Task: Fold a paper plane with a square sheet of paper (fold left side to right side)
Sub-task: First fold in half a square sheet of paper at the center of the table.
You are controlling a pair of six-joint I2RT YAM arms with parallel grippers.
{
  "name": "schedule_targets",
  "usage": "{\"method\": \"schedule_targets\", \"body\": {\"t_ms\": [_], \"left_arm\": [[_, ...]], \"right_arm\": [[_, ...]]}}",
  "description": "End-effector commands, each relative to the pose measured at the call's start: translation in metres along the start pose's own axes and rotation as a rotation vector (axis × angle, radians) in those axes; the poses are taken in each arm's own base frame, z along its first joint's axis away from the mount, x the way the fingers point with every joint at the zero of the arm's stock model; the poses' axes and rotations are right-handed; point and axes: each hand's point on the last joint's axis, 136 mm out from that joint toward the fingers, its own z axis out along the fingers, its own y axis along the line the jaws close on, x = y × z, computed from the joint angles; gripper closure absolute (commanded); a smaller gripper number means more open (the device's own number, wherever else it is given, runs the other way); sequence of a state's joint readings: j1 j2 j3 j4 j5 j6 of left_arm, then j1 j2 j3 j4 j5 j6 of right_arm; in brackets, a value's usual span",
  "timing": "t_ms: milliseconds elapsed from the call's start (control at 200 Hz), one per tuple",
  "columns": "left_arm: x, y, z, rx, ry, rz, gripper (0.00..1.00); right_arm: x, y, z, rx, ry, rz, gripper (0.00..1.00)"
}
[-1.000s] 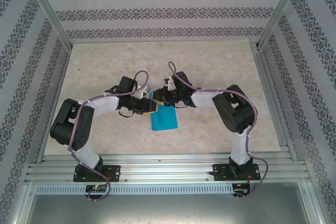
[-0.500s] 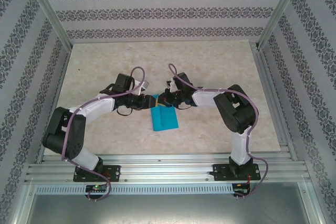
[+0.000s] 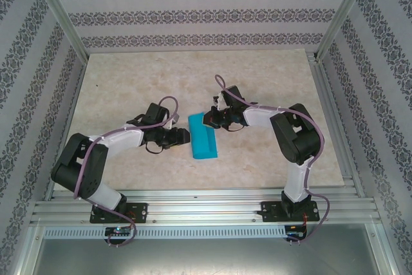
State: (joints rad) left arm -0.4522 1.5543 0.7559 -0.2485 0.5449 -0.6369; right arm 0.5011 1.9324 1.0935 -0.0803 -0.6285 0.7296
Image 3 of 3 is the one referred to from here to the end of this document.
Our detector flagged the blue cloth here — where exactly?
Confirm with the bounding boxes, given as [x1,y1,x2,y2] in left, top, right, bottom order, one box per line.
[187,111,220,160]

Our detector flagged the grey metal sheet panel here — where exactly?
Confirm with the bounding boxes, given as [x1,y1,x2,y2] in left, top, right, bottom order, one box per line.
[32,238,393,275]

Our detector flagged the left small circuit board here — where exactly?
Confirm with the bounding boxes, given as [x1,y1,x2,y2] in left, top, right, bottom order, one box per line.
[105,226,131,237]

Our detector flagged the small circuit board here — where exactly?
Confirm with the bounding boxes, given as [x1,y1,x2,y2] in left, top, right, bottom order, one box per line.
[285,225,306,239]
[105,226,131,237]

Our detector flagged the right small circuit board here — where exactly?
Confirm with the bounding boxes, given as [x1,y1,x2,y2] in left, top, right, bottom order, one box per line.
[285,225,306,239]

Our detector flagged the long aluminium base rail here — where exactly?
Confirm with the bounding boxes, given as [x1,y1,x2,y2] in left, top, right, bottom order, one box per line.
[30,189,382,226]

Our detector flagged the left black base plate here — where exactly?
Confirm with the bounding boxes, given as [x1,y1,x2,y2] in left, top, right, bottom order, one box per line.
[89,202,149,224]

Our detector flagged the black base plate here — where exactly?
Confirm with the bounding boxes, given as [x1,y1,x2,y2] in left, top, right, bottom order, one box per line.
[89,202,149,224]
[261,200,319,223]

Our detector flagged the aluminium side rail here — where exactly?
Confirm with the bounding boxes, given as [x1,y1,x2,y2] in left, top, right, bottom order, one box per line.
[307,51,366,198]
[43,57,89,202]

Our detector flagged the slotted grey cable duct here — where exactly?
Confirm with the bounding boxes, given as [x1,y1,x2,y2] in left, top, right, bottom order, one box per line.
[43,225,287,240]

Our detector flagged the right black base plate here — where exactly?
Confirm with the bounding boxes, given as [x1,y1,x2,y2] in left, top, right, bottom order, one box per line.
[261,200,319,223]

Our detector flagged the aluminium frame post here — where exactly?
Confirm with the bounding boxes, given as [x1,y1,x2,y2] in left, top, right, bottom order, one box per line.
[27,0,89,60]
[315,0,376,62]

